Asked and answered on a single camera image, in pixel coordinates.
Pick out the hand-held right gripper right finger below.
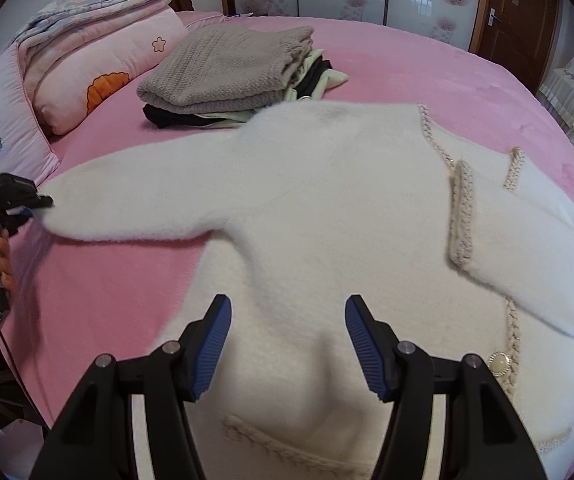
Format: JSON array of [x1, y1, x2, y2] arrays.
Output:
[[344, 294, 550, 480]]

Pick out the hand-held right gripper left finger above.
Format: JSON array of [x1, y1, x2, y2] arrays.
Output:
[[28, 294, 233, 480]]

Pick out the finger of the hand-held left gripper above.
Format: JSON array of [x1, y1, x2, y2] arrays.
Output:
[[0, 174, 54, 209], [4, 207, 34, 226]]

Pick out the white fluffy sweater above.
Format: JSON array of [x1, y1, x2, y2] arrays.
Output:
[[37, 100, 574, 480]]

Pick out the folded black and cream clothes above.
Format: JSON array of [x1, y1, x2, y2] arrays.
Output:
[[142, 50, 333, 131]]

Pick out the lilac cartoon print pillow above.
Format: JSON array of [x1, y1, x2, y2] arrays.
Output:
[[0, 42, 63, 191]]

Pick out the pink flower pillow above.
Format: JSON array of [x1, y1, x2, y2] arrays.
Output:
[[32, 7, 190, 136]]

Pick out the folded floral quilt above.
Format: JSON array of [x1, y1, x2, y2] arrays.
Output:
[[14, 0, 173, 61]]

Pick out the grey knit sweater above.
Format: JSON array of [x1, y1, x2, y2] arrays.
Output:
[[136, 25, 316, 116]]

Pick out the pink bed blanket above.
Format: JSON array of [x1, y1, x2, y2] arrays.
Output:
[[0, 10, 574, 480]]

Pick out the brown wooden door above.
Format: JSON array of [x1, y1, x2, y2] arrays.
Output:
[[469, 0, 565, 93]]

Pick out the dark gripper cable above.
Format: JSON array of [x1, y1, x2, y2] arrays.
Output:
[[0, 325, 53, 428]]

